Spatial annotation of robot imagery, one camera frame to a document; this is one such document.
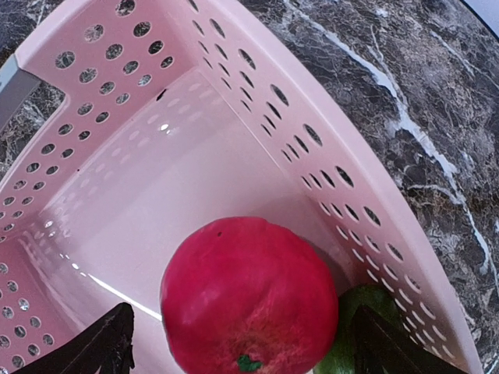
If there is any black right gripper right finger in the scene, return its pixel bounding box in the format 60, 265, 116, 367
352, 305, 462, 374

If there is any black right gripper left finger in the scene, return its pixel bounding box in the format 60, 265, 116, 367
17, 302, 135, 374

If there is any green orange toy mango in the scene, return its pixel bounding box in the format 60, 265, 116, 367
313, 284, 404, 373

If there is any red toy apple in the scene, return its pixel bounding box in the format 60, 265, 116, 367
160, 217, 338, 373

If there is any pink plastic basket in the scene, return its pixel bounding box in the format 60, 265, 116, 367
1, 1, 482, 373

